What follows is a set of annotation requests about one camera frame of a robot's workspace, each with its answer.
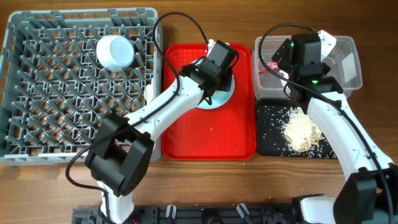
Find light blue plate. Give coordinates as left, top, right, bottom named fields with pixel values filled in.
left=196, top=76, right=235, bottom=110

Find black plastic waste tray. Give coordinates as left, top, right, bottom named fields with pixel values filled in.
left=256, top=99, right=336, bottom=159

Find leftover rice and scraps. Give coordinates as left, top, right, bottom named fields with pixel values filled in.
left=282, top=108, right=325, bottom=152

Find white plastic spoon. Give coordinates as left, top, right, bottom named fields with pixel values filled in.
left=144, top=84, right=154, bottom=103

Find grey plastic dishwasher rack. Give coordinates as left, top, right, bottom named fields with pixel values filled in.
left=1, top=7, right=162, bottom=166

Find clear plastic storage bin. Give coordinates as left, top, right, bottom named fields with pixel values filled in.
left=252, top=35, right=363, bottom=100

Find white napkin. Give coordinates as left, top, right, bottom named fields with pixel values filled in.
left=279, top=70, right=290, bottom=95

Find red plastic serving tray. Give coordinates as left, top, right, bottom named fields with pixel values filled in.
left=161, top=43, right=256, bottom=161

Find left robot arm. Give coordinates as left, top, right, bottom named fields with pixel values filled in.
left=85, top=40, right=239, bottom=223

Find light blue small bowl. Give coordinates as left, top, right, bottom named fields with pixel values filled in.
left=96, top=35, right=135, bottom=72

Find red ketchup sachet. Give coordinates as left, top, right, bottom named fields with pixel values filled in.
left=259, top=60, right=279, bottom=73

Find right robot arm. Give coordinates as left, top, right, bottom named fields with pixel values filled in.
left=272, top=34, right=397, bottom=223

